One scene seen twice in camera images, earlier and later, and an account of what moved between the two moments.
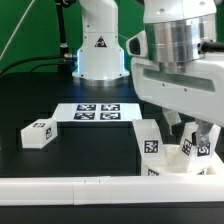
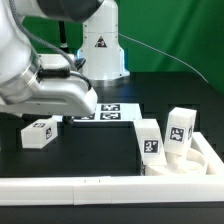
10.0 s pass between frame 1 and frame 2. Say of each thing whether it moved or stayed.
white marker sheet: stayed
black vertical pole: stayed
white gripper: moved
